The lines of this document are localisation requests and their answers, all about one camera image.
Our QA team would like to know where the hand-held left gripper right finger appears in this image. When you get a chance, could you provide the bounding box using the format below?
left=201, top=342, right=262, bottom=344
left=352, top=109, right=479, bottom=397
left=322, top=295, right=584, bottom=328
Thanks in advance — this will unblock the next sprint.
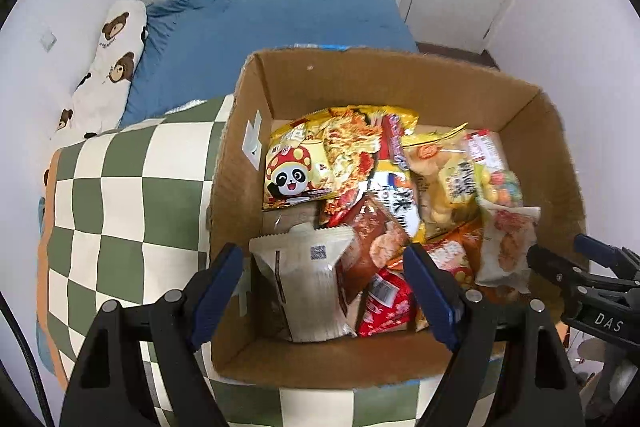
left=403, top=243, right=586, bottom=427

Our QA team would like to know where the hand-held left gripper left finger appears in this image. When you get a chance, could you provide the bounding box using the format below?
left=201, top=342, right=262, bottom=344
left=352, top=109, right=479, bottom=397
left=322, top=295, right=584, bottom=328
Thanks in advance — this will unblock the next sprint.
left=59, top=243, right=245, bottom=427

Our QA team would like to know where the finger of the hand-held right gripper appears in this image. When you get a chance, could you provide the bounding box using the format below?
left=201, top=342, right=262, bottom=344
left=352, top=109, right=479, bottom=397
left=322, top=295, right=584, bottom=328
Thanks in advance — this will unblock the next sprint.
left=526, top=244, right=587, bottom=297
left=573, top=234, right=640, bottom=282

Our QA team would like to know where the orange snack packet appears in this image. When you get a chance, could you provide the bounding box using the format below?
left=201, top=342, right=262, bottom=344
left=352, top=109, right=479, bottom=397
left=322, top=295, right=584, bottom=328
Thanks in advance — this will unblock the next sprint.
left=390, top=227, right=483, bottom=295

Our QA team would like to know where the white pastry packet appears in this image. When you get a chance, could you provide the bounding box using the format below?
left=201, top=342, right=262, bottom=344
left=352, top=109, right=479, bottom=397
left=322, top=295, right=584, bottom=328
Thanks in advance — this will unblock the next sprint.
left=474, top=202, right=542, bottom=295

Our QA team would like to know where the brown red snack packet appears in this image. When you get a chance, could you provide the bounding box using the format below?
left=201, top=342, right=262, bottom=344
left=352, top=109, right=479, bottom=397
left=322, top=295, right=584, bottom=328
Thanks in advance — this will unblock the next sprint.
left=340, top=197, right=412, bottom=318

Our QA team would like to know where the white snack packet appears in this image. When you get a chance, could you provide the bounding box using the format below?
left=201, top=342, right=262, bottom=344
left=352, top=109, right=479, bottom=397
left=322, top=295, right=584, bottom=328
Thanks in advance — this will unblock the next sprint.
left=249, top=224, right=358, bottom=343

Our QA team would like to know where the yellow pastry bag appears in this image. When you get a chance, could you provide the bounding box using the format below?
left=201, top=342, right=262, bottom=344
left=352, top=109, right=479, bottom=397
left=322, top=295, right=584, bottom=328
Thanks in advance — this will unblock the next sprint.
left=402, top=123, right=483, bottom=243

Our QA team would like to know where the red white candy packet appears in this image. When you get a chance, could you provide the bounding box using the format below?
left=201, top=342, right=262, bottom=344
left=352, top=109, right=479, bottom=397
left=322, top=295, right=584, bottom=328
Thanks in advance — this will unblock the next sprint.
left=462, top=130, right=526, bottom=208

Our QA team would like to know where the yellow panda snack bag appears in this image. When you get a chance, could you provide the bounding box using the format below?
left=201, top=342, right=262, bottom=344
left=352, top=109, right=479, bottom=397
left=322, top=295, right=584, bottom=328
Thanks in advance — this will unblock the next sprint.
left=262, top=119, right=336, bottom=212

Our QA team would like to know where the yellow black noodle pack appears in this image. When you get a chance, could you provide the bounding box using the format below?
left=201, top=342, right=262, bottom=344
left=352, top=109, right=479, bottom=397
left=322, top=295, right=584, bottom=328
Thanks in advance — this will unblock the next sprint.
left=320, top=106, right=426, bottom=243

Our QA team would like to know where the brown cardboard box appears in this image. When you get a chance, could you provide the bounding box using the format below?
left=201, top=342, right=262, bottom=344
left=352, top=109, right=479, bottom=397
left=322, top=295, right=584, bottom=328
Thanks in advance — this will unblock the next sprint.
left=206, top=47, right=588, bottom=390

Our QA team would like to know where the green white checkered blanket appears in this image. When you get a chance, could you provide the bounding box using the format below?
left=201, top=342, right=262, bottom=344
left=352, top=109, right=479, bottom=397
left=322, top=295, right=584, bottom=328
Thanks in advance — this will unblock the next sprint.
left=36, top=94, right=506, bottom=427

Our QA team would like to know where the white bear print pillow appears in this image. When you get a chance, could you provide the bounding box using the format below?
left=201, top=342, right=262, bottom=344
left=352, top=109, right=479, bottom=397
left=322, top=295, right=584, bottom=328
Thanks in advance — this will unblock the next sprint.
left=50, top=0, right=148, bottom=142

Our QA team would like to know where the blue bed sheet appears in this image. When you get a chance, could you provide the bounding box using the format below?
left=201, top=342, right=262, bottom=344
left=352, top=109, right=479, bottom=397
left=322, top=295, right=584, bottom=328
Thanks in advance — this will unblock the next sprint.
left=120, top=0, right=420, bottom=128

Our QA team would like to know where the black cable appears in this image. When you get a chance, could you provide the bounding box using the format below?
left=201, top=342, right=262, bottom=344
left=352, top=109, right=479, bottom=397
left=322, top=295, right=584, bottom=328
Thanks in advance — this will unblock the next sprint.
left=0, top=292, right=56, bottom=427

